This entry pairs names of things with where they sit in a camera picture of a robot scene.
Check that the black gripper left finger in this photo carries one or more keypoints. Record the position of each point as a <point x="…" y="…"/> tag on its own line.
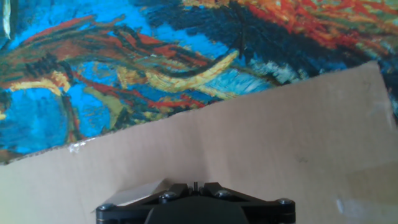
<point x="118" y="214"/>

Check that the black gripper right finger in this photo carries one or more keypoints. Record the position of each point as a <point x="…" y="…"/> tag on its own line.
<point x="273" y="214"/>

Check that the wooden cube block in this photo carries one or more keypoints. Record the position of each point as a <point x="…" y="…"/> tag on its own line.
<point x="136" y="193"/>

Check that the brown cardboard sheet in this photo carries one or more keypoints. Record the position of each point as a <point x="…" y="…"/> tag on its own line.
<point x="280" y="140"/>

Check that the sunflower painting print cloth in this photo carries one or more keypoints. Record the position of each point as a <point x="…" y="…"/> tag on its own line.
<point x="93" y="93"/>

